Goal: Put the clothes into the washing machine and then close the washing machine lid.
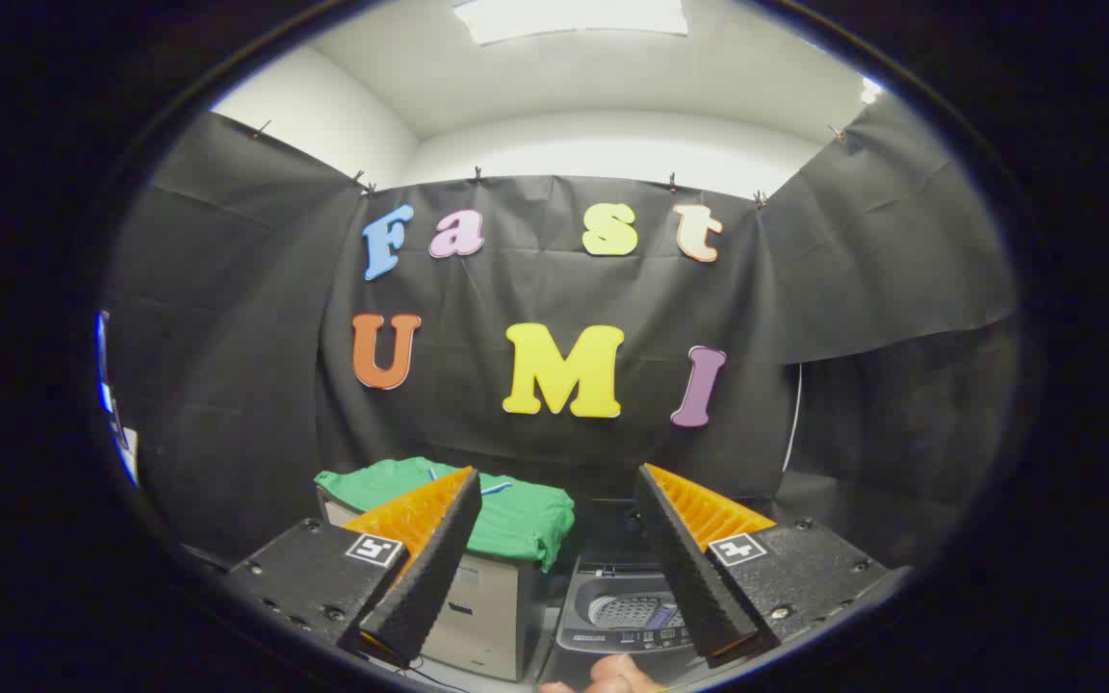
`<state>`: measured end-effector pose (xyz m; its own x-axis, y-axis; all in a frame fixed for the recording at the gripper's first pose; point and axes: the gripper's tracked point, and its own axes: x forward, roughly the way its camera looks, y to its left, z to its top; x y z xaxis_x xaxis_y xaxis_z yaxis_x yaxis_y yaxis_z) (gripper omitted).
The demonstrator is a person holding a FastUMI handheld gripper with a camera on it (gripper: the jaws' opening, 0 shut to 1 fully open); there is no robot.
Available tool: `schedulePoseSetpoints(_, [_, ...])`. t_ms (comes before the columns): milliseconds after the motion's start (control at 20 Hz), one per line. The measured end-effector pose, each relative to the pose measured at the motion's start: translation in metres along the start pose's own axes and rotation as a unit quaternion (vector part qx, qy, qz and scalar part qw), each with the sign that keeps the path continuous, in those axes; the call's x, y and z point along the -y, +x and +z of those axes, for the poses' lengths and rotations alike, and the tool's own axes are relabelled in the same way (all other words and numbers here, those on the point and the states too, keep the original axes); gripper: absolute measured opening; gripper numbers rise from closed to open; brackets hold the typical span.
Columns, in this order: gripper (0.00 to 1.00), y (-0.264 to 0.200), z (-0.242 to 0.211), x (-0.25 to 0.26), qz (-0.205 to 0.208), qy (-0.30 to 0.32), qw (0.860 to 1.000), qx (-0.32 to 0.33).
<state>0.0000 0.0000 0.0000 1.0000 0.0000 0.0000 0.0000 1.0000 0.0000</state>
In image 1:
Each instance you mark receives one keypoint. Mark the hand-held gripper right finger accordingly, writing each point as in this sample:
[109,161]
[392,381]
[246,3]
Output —
[694,577]

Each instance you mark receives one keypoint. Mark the green polo shirt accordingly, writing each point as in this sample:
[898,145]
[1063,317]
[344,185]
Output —
[526,520]

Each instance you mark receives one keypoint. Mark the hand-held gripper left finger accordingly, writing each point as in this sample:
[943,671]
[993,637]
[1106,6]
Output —
[429,577]

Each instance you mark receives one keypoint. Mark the black backdrop cloth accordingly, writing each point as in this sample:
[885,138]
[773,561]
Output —
[554,308]

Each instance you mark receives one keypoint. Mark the ceiling light panel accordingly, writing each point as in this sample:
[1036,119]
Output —
[569,19]

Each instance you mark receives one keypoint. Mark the dark washing machine lid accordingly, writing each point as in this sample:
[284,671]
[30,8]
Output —
[612,534]

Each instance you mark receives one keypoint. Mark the grey box cabinet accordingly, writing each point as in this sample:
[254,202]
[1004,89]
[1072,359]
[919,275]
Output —
[487,616]

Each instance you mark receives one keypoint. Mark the grey washing machine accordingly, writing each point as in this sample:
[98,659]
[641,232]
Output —
[612,640]

